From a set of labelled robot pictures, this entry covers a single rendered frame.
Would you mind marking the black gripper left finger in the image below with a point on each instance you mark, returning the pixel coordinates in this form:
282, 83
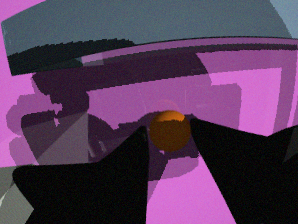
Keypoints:
117, 184

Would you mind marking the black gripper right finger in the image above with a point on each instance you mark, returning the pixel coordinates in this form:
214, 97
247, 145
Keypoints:
247, 168

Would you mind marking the orange ball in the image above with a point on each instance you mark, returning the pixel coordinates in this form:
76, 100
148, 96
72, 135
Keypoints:
169, 131

